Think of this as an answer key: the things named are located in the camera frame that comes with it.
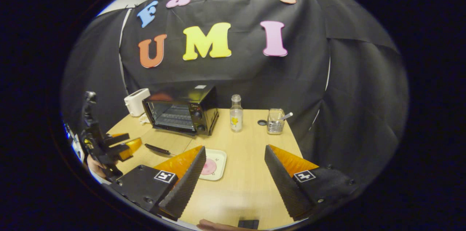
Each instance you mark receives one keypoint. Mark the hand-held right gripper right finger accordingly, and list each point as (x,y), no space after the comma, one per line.
(287,187)

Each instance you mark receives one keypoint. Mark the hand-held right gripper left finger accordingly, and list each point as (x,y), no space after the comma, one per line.
(185,187)

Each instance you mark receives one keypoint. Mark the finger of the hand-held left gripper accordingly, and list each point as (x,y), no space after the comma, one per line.
(125,150)
(116,138)

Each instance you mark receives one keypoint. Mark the pink ham slice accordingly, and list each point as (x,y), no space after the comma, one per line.
(210,167)

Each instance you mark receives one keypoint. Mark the white square plate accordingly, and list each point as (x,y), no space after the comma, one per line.
(218,158)

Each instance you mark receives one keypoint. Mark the black electric oven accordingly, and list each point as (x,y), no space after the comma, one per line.
(202,96)

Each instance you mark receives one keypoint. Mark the white toaster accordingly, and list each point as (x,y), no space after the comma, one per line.
(134,103)

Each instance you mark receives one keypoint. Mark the metal mesh holder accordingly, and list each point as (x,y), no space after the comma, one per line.
(275,125)

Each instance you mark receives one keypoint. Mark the black bottle cap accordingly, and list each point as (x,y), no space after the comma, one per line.
(262,122)

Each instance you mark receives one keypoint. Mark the metal spoon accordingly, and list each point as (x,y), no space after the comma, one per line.
(287,115)

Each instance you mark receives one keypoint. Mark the clear bottle with yellow label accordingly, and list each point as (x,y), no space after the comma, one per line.
(236,118)

